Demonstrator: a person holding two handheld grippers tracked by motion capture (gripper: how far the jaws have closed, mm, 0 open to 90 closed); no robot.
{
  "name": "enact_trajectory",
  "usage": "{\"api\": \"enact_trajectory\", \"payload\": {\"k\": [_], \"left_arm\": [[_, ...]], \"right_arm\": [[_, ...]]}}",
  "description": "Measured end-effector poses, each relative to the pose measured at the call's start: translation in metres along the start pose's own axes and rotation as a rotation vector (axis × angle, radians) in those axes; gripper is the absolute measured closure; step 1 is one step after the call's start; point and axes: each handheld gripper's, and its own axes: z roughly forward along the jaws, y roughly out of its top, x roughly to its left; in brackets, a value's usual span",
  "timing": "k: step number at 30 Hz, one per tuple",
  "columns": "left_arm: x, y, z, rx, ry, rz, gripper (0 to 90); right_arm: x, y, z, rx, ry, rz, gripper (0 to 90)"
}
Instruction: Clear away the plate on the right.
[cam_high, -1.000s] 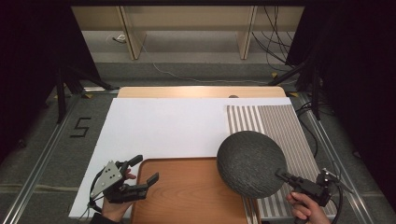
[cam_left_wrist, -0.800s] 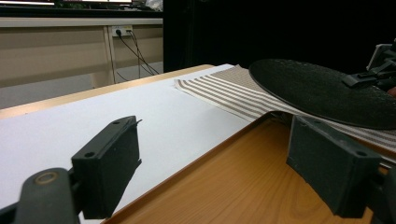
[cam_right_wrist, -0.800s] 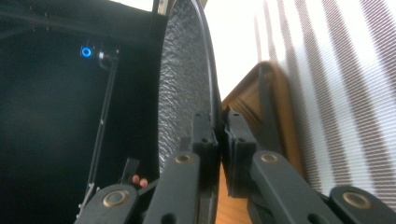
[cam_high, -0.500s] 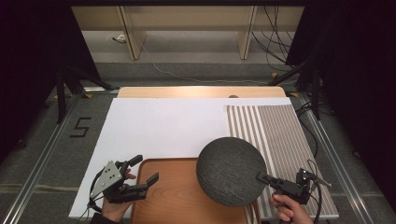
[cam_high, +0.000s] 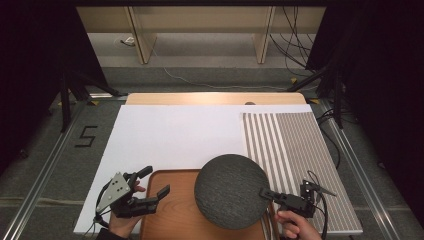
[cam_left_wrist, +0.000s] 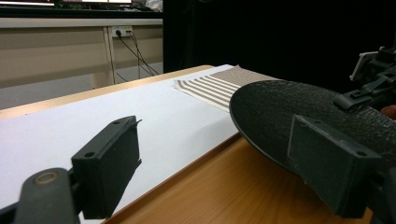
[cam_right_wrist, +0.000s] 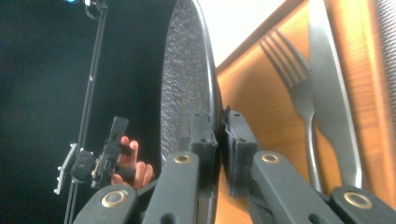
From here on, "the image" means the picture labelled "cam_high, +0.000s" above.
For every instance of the black curtain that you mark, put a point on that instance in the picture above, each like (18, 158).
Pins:
(383, 66)
(33, 50)

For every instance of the yellow tape piece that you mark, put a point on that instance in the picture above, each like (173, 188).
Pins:
(313, 100)
(293, 80)
(94, 102)

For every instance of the black tripod stand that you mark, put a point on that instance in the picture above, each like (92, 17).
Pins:
(338, 100)
(65, 106)

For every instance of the aluminium floor rail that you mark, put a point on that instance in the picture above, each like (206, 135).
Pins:
(43, 173)
(360, 160)

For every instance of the wooden serving tray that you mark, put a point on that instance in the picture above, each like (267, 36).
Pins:
(170, 213)

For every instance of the person's right hand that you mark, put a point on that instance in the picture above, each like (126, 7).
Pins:
(296, 226)

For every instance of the person's left hand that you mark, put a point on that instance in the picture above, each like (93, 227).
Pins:
(123, 227)

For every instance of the beige desk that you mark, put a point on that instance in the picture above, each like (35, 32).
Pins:
(200, 20)

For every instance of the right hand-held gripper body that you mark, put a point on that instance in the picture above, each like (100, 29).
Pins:
(293, 201)

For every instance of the striped beige placemat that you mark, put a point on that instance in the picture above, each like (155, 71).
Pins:
(300, 140)

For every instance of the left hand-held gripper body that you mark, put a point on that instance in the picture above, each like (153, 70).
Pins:
(116, 193)

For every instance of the white table sheet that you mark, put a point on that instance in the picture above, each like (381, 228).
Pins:
(183, 140)

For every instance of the black textured round plate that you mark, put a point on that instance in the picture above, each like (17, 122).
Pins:
(230, 191)

